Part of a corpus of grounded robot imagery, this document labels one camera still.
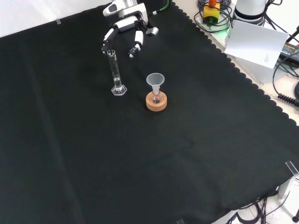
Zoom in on black bench cloth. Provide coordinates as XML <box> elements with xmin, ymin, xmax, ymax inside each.
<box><xmin>0</xmin><ymin>0</ymin><xmax>299</xmax><ymax>224</ymax></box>

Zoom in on cork ring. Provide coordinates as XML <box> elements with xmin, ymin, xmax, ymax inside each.
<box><xmin>145</xmin><ymin>91</ymin><xmax>169</xmax><ymax>112</ymax></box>

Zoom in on clear plastic funnel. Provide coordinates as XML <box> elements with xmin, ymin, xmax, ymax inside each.
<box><xmin>146</xmin><ymin>73</ymin><xmax>166</xmax><ymax>93</ymax></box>

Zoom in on yellow stop button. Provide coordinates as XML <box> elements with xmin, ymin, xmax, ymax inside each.
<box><xmin>202</xmin><ymin>0</ymin><xmax>221</xmax><ymax>25</ymax></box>

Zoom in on black floor cables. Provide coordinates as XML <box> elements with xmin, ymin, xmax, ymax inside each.
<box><xmin>225</xmin><ymin>196</ymin><xmax>299</xmax><ymax>224</ymax></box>

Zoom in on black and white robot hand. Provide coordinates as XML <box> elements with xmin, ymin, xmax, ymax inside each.
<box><xmin>100</xmin><ymin>0</ymin><xmax>160</xmax><ymax>59</ymax></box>

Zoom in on black coiled cable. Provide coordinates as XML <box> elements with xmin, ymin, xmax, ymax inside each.
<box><xmin>277</xmin><ymin>93</ymin><xmax>299</xmax><ymax>105</ymax></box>

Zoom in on clear graduated cylinder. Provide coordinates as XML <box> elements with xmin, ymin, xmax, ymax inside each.
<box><xmin>107</xmin><ymin>49</ymin><xmax>128</xmax><ymax>97</ymax></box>

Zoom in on black power adapter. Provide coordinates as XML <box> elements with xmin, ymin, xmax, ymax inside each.
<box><xmin>279</xmin><ymin>43</ymin><xmax>299</xmax><ymax>62</ymax></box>

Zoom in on round-bottom glass flask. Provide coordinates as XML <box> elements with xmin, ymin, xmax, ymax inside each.
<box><xmin>150</xmin><ymin>86</ymin><xmax>163</xmax><ymax>105</ymax></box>

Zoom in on black tripod leg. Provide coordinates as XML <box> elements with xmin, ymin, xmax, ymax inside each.
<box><xmin>285</xmin><ymin>25</ymin><xmax>299</xmax><ymax>43</ymax></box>

